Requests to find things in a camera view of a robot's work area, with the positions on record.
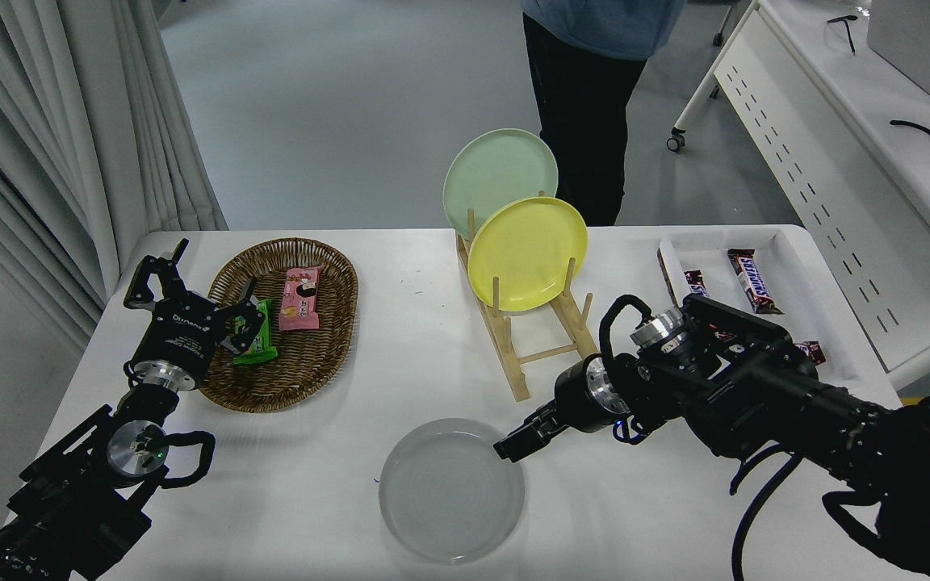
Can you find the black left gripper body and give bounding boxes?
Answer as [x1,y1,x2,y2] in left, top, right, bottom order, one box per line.
[130,295,224,382]

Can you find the green snack bar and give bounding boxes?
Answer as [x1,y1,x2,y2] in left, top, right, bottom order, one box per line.
[232,299,279,366]

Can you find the white desk with perforated panel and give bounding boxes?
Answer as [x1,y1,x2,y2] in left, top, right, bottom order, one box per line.
[667,0,930,392]

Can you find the brown oval wicker basket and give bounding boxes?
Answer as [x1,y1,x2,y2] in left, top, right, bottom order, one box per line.
[200,237,359,414]

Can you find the thin black cable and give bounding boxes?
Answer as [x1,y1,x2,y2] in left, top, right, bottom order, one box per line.
[890,119,930,149]

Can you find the yellow plate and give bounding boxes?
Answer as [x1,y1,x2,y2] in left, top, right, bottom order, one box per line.
[467,196,589,313]

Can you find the pink snack bar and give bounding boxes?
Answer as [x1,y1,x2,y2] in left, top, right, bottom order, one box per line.
[279,266,326,332]

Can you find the person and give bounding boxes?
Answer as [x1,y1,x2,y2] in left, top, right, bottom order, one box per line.
[520,0,686,227]

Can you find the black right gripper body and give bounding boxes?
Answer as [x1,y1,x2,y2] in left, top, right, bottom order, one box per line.
[554,361,607,433]

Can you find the pale grey curtain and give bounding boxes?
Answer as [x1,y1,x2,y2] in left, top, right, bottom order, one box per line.
[0,0,229,356]

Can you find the silver laptop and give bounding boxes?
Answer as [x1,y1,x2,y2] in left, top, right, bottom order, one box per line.
[867,0,930,111]

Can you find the pale green plate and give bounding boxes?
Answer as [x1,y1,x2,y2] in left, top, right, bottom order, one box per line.
[442,128,559,240]

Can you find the grey plate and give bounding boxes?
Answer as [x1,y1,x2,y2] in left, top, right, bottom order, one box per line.
[379,417,526,564]

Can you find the white tray with cork base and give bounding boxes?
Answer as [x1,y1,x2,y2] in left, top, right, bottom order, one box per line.
[657,227,865,378]

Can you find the black glasses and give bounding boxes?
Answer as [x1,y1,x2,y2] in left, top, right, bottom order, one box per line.
[827,14,861,55]

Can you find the wooden plate rack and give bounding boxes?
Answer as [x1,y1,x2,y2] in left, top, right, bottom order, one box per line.
[455,192,599,402]

